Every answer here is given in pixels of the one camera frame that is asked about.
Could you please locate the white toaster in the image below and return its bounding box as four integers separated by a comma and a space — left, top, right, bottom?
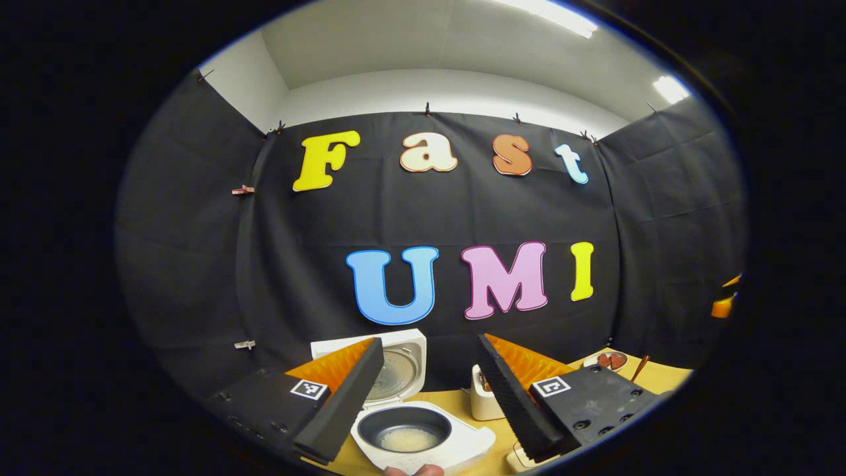
471, 364, 506, 421

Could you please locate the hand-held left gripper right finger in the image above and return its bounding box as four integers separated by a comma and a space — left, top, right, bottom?
476, 333, 662, 463

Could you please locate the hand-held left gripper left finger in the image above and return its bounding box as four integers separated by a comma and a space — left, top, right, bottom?
205, 336, 385, 465

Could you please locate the white rice cooker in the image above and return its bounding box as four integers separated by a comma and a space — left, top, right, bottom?
311, 329, 496, 475

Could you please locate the black backdrop cloth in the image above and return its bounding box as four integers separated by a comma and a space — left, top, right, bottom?
114, 69, 748, 397

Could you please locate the small ceiling light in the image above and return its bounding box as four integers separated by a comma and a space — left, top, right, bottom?
653, 75, 691, 105

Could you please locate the white plate with red slices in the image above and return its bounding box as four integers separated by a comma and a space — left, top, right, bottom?
583, 352, 629, 371

